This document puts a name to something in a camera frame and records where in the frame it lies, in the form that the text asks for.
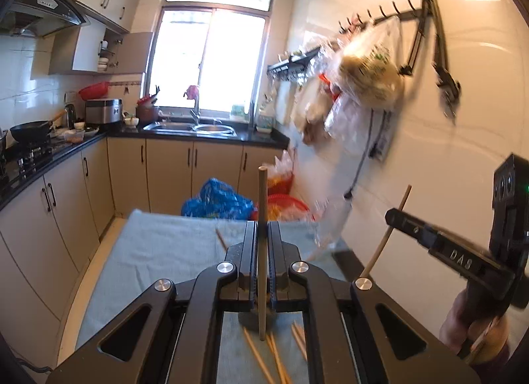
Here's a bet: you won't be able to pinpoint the stack of white bowls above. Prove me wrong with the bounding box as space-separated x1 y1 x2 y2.
98 39 110 73

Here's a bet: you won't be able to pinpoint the beige lower cabinets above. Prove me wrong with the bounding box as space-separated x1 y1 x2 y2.
0 136 290 329

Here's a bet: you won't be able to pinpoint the black cable with plug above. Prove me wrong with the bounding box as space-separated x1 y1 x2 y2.
343 108 375 202

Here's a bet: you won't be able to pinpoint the open wall cabinet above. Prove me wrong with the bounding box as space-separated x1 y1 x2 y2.
48 26 155 76

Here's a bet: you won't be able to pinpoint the wall power strip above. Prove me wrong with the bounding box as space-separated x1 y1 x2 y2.
369 109 393 160

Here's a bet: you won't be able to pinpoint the silver rice cooker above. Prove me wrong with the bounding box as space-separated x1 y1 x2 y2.
85 98 124 125

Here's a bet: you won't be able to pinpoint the plastic bag of food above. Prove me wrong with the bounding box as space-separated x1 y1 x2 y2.
337 16 406 111

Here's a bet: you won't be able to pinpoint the kitchen window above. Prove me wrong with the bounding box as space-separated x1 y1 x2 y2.
151 0 277 115

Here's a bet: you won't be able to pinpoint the grey table cloth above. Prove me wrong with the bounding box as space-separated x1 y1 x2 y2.
76 208 352 384

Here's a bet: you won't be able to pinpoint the black wok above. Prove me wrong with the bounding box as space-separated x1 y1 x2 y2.
9 109 67 142

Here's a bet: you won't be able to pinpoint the black gas stove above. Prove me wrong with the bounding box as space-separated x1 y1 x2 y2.
0 140 55 187

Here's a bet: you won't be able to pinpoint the blue plastic bag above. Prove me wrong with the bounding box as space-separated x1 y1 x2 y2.
181 177 255 222

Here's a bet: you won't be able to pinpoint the black wall hook rack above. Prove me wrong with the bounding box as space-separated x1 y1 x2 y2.
338 0 425 36

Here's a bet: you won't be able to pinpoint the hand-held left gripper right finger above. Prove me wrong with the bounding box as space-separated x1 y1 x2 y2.
268 221 482 384

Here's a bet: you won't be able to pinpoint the white and yellow plastic bag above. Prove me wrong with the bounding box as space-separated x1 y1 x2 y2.
268 148 299 195

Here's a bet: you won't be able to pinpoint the red plastic basin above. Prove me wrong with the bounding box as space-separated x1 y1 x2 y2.
78 82 111 101

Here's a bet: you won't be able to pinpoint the clear hanging plastic bags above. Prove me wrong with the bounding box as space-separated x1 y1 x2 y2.
289 35 389 153

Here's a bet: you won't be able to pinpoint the black range hood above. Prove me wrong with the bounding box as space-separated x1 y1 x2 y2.
0 0 90 38

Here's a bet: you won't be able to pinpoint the red plastic basket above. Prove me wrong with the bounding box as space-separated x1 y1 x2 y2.
266 193 315 224

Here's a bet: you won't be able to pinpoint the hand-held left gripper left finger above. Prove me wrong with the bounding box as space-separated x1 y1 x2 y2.
45 221 258 384

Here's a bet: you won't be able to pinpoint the brown utensil pot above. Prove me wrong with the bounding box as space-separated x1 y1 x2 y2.
136 94 160 123

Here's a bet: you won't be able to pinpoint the black wall shelf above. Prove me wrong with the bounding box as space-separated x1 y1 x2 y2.
266 47 324 86

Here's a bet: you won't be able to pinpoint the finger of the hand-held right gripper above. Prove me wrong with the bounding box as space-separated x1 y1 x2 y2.
384 208 514 301

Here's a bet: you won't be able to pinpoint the white printed bottle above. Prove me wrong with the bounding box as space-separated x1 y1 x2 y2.
257 94 277 131

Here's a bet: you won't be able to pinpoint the black kitchen countertop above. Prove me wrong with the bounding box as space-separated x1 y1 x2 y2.
0 119 291 212

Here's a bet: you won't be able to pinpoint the bunch of wooden chopsticks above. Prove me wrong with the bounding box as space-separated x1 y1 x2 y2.
242 321 310 384

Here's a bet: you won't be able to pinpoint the steel sink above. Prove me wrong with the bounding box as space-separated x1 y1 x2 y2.
143 121 239 137

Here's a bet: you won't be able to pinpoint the person's right hand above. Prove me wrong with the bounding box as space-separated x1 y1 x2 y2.
439 286 510 365

